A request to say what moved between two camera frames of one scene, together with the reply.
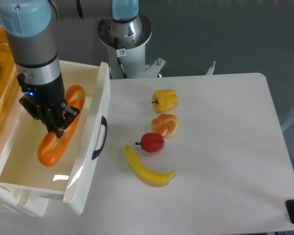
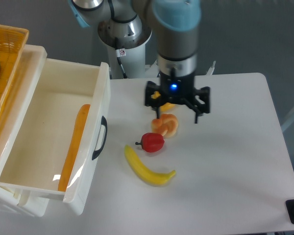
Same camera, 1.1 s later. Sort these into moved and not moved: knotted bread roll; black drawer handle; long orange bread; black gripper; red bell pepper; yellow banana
Moved: long orange bread; black gripper
Not moved: black drawer handle; knotted bread roll; yellow banana; red bell pepper
